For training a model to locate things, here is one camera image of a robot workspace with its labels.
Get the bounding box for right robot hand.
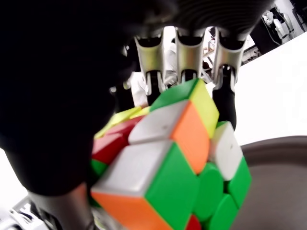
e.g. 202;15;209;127
0;0;274;230

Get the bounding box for multicoloured Rubik's cube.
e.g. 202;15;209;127
90;78;252;230

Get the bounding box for dark round plate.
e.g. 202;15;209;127
231;136;307;230

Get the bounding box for silver background robot legs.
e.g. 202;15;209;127
262;7;295;45

